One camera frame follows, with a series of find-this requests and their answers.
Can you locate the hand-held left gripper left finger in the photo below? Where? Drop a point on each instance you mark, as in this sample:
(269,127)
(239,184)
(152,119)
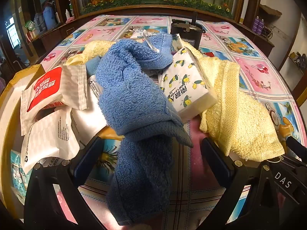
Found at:
(81,166)

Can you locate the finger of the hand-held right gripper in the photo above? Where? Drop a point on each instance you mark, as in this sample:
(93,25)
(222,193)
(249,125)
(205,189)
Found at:
(298,149)

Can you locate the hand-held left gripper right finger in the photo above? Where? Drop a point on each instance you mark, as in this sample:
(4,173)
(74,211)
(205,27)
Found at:
(220,165)

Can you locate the white packet with recycle mark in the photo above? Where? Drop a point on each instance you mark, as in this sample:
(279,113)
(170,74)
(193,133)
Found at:
(45,139)
(88,115)

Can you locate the large yellow terry towel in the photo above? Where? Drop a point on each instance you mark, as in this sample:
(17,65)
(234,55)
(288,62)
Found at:
(237,110)

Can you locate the lemon print tissue pack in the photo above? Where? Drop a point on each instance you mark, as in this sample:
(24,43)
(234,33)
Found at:
(189,86)

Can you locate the red and white packet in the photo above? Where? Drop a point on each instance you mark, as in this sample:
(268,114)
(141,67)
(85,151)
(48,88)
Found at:
(45,88)

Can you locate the large blue terry towel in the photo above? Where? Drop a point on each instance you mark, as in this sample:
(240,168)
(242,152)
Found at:
(134,95)

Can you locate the yellow cardboard box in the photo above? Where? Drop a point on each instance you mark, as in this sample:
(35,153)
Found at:
(14,95)

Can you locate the light blue washcloth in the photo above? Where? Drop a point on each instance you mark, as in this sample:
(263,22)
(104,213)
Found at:
(92,66)

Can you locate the teal printed pack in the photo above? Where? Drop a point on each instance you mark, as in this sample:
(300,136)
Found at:
(19,175)

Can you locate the fruit print tablecloth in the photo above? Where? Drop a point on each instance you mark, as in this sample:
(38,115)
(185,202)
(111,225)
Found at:
(254,76)

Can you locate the wooden display cabinet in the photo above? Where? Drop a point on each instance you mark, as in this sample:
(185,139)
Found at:
(62,32)

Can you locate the black cylindrical motor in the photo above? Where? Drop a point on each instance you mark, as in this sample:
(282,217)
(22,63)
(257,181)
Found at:
(187,32)

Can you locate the small white printed packet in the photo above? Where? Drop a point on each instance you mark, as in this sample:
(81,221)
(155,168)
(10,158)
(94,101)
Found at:
(140,34)

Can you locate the green and white bag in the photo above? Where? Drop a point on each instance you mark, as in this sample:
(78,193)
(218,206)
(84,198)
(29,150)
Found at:
(30,25)

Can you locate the grey thermos flask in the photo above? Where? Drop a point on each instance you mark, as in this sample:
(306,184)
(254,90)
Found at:
(38,22)

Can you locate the white plastic bottle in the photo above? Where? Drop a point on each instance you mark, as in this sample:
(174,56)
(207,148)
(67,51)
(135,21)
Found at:
(68,14)

